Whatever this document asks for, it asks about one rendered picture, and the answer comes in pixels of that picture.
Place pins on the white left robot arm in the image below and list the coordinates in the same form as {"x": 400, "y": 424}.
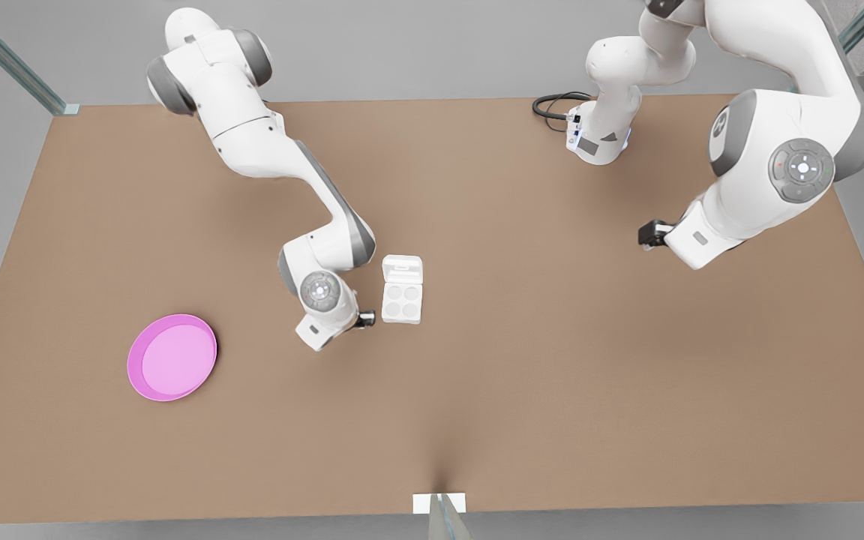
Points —
{"x": 777, "y": 97}

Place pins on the white egg box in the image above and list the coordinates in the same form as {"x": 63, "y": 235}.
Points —
{"x": 403, "y": 289}

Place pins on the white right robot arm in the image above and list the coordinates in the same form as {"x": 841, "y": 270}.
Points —
{"x": 252, "y": 135}

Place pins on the pink round plate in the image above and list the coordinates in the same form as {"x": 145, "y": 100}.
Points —
{"x": 172, "y": 358}

